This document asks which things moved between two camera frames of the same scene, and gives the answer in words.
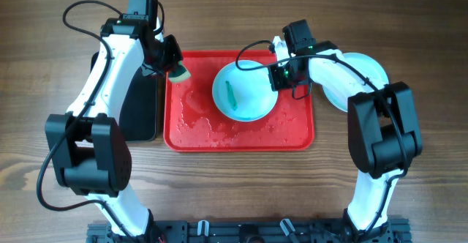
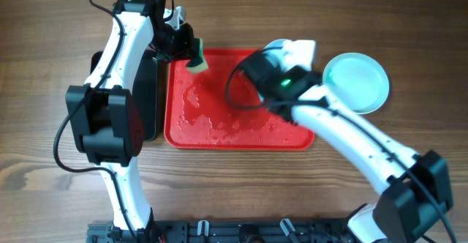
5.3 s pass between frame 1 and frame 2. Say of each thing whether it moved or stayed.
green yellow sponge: moved
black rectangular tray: stayed
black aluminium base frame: stayed
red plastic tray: stayed
